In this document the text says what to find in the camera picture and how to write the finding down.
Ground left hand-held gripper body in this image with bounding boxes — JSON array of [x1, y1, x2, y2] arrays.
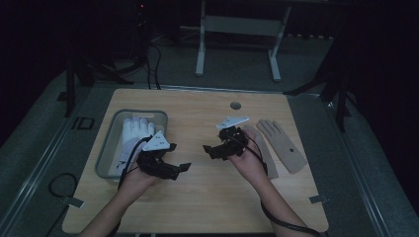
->
[[136, 130, 181, 181]]

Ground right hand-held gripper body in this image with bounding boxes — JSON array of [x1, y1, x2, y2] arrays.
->
[[212, 116, 250, 162]]

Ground purple glove with white fingers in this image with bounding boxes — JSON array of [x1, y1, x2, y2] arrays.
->
[[112, 115, 156, 176]]

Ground grey plastic bin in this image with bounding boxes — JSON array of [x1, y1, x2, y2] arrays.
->
[[94, 109, 169, 181]]

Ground person's right hand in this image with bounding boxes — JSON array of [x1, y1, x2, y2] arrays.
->
[[227, 127, 271, 190]]

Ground person's left hand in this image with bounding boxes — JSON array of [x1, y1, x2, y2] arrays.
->
[[118, 163, 163, 200]]

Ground beige hand-shaped card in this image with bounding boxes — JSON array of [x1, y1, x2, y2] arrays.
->
[[256, 118, 308, 174], [243, 124, 280, 181]]

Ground grey tape piece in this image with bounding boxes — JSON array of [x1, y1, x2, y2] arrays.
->
[[60, 196, 85, 209], [308, 195, 331, 204]]

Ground black tripod stand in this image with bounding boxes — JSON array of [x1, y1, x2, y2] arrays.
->
[[284, 62, 354, 133], [58, 48, 149, 119]]

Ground left hand-held gripper cable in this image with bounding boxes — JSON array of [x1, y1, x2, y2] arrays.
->
[[108, 135, 153, 237]]

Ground hand-held gripper cable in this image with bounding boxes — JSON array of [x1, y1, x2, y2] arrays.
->
[[108, 135, 153, 237], [230, 133, 323, 237]]

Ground black floor cables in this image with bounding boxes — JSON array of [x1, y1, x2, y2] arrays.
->
[[144, 41, 163, 91]]

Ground right hand-held gripper cable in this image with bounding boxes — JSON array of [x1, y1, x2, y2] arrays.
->
[[230, 133, 323, 237]]

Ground white metal desk frame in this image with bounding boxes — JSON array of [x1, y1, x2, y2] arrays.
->
[[195, 0, 293, 83]]

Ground black cable loop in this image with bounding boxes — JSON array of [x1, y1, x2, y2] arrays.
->
[[47, 172, 79, 199]]

